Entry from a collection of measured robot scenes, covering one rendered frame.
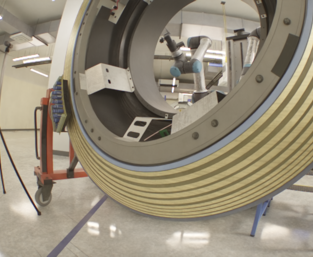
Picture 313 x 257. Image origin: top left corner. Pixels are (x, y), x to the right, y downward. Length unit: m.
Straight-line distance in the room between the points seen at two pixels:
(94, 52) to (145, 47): 0.35
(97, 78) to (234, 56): 1.57
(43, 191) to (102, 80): 1.01
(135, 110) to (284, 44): 0.76
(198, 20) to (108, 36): 4.35
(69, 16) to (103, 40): 3.51
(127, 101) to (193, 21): 4.56
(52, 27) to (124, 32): 5.46
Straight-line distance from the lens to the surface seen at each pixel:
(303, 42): 0.40
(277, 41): 0.42
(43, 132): 1.59
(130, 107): 0.98
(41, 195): 1.61
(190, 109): 0.56
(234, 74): 2.11
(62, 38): 4.45
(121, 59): 1.18
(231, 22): 5.70
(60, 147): 3.95
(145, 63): 1.25
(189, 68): 1.38
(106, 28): 1.25
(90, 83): 1.03
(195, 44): 1.89
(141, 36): 1.26
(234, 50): 2.22
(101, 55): 1.20
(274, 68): 0.40
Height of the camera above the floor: 0.71
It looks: 1 degrees down
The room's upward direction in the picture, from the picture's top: 3 degrees clockwise
